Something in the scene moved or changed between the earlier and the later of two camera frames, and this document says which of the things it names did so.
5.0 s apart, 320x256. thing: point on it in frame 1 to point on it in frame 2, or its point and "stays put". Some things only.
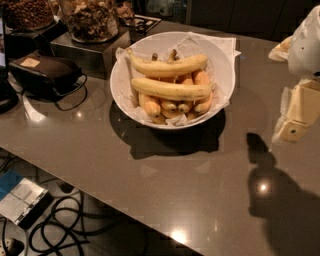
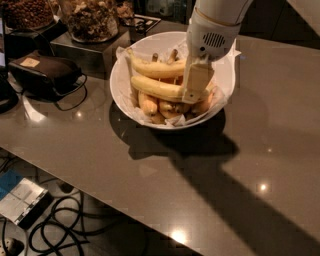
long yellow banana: (191, 93) stays put
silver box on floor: (25, 203) stays put
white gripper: (306, 50) to (209, 38)
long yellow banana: (165, 70) stays put
